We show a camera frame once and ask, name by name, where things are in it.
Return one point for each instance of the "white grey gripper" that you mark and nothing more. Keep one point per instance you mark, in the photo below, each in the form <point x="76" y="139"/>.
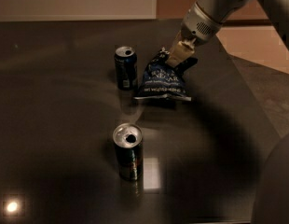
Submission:
<point x="198" y="28"/>

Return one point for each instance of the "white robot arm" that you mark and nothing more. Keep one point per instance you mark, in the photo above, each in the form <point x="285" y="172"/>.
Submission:
<point x="272" y="196"/>

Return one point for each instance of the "blue pepsi can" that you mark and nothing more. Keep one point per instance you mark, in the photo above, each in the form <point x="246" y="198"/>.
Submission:
<point x="126" y="68"/>

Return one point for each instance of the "dark green soda can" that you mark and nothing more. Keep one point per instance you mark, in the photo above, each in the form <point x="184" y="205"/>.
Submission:
<point x="128" y="144"/>

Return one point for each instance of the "blue chip bag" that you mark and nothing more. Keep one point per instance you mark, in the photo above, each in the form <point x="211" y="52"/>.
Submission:
<point x="161" y="81"/>

